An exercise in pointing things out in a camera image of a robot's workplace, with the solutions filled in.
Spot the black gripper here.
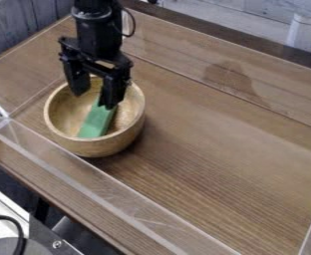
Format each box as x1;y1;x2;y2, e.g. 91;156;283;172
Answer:
58;5;134;110

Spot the green rectangular block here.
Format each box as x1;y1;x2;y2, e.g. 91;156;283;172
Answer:
77;101;117;138

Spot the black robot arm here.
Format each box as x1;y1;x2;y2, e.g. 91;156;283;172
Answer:
58;0;133;110

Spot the brown wooden bowl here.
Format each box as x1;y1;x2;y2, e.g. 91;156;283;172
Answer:
43;77;146;157

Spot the white container in background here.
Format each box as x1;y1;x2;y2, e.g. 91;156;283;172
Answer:
285;13;311;53

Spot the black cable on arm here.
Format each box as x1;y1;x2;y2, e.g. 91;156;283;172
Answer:
112;6;137;38

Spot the clear acrylic barrier wall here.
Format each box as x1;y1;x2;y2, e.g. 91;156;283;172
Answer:
0;6;311;255

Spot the metal bracket with screw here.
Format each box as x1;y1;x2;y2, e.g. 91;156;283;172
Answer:
25;217;83;255

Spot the black cable lower left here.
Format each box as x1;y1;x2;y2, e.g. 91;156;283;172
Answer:
0;214;27;255

